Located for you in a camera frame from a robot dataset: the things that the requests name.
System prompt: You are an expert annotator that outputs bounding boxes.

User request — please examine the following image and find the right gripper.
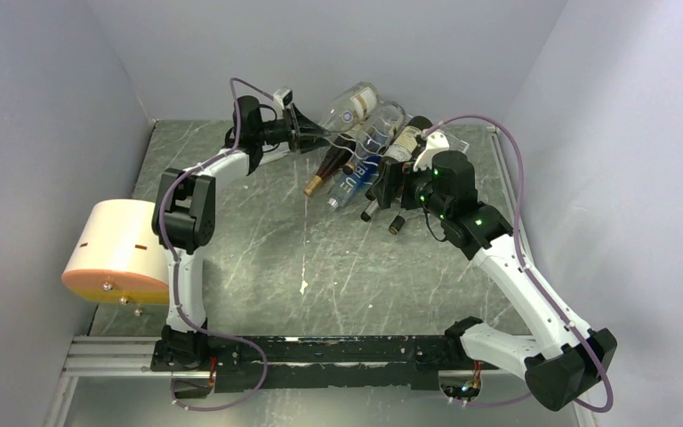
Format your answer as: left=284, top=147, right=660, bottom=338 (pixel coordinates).
left=371, top=159, right=450, bottom=221

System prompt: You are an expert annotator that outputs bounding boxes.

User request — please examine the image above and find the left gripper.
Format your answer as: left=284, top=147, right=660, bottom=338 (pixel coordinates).
left=257, top=103, right=333, bottom=155

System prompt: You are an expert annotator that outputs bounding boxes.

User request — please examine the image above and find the dark green wine bottle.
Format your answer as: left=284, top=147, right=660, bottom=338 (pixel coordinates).
left=366, top=115, right=435, bottom=203

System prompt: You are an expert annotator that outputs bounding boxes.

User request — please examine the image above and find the clear bottle white label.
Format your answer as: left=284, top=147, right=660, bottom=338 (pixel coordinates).
left=317, top=81, right=380, bottom=133

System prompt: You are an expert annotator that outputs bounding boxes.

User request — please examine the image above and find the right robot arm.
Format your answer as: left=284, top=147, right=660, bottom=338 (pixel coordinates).
left=369, top=150, right=618, bottom=411

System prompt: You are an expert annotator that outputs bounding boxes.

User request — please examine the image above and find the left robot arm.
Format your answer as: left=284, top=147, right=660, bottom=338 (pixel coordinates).
left=150, top=95, right=326, bottom=372

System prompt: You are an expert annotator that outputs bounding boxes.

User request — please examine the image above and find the silver capped dark bottle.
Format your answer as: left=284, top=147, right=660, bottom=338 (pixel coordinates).
left=360, top=200, right=380, bottom=222

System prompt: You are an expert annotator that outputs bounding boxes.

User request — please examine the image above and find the brown label bottle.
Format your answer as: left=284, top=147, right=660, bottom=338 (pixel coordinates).
left=388, top=215, right=406, bottom=236

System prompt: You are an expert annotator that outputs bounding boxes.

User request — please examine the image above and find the blue label water bottle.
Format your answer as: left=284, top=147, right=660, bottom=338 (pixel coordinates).
left=326, top=156, right=381, bottom=210

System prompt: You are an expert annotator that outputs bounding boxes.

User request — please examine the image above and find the gold capped wine bottle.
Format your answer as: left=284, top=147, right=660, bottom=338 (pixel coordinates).
left=303, top=137, right=357, bottom=197

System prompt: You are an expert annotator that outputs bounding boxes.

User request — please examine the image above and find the cream cylinder roll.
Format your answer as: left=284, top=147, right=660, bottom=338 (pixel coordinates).
left=61, top=199, right=169, bottom=305

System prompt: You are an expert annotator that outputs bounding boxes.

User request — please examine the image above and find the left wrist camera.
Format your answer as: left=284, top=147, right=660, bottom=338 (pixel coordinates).
left=273, top=86, right=293, bottom=110

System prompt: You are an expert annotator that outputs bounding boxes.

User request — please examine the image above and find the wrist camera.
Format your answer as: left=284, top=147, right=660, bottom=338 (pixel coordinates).
left=413, top=131, right=450, bottom=172
left=273, top=86, right=293, bottom=110

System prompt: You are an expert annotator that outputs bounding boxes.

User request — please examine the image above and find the white wire wine rack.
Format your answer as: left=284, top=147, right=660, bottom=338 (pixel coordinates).
left=317, top=106, right=472, bottom=221

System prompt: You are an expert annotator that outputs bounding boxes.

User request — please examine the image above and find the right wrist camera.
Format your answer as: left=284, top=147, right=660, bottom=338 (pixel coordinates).
left=413, top=131, right=450, bottom=172

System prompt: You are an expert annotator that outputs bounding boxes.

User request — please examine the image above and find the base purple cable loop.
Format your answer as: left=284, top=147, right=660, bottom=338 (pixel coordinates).
left=169, top=338, right=272, bottom=413

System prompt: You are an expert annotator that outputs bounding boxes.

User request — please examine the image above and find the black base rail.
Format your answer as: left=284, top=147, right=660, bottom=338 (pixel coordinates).
left=61, top=334, right=546, bottom=393

